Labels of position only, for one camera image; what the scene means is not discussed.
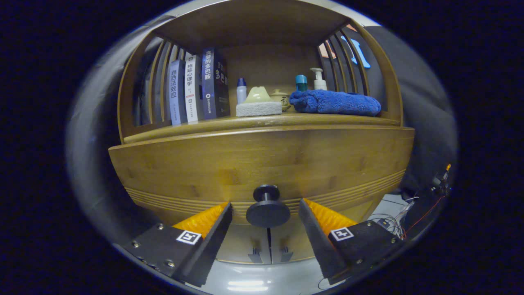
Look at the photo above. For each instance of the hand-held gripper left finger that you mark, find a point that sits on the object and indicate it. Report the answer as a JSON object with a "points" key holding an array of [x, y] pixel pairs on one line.
{"points": [[213, 241]]}

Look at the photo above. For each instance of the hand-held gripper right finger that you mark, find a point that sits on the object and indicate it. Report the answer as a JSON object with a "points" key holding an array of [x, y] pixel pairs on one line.
{"points": [[317, 241]]}

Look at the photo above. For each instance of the black round drawer knob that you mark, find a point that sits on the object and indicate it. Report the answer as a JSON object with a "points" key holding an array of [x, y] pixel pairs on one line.
{"points": [[267, 211]]}

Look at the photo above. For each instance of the wooden drawer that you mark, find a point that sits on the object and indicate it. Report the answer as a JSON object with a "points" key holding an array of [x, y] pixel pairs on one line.
{"points": [[245, 164]]}

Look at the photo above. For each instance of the pale green sponge brush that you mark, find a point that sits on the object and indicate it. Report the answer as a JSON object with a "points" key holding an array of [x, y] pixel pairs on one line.
{"points": [[258, 102]]}

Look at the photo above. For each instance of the wooden cabinet door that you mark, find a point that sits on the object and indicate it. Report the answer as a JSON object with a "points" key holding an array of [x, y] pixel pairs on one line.
{"points": [[292, 237], [241, 241]]}

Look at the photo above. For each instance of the wooden countertop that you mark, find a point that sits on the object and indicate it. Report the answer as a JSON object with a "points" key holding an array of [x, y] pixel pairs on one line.
{"points": [[286, 119]]}

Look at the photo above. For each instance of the wooden cabinet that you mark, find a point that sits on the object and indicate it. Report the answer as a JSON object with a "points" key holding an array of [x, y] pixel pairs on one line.
{"points": [[254, 20]]}

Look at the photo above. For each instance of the folded blue towel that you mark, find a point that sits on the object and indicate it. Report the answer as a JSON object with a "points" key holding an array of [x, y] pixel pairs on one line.
{"points": [[335, 102]]}

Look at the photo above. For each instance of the beige lidded tea cup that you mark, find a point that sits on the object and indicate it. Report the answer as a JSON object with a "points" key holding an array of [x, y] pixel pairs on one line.
{"points": [[283, 97]]}

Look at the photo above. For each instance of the white bottle with blue cap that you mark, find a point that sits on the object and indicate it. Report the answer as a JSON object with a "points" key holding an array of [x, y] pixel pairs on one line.
{"points": [[241, 91]]}

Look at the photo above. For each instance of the pale blue book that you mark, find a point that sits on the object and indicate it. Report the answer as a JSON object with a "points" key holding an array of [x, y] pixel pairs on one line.
{"points": [[176, 92]]}

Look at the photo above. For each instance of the white book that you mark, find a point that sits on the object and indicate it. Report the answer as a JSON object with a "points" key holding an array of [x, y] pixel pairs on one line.
{"points": [[191, 88]]}

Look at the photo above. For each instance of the dark blue book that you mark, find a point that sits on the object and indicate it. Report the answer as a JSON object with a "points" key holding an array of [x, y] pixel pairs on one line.
{"points": [[213, 84]]}

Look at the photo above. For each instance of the teal bottle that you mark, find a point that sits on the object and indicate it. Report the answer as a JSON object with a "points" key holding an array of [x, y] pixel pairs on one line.
{"points": [[301, 82]]}

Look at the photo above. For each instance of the white pump bottle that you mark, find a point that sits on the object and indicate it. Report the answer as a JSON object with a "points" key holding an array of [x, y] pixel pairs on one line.
{"points": [[318, 80]]}

